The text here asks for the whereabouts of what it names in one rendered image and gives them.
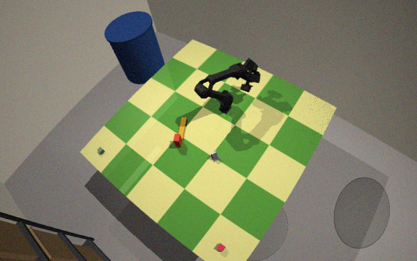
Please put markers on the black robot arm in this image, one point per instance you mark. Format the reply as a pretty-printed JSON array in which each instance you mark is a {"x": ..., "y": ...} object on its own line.
[{"x": 235, "y": 71}]

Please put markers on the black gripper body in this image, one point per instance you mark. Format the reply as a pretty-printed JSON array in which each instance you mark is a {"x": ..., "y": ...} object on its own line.
[{"x": 246, "y": 87}]

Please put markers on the small red block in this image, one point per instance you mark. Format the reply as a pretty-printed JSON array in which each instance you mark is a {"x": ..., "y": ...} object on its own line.
[{"x": 221, "y": 247}]

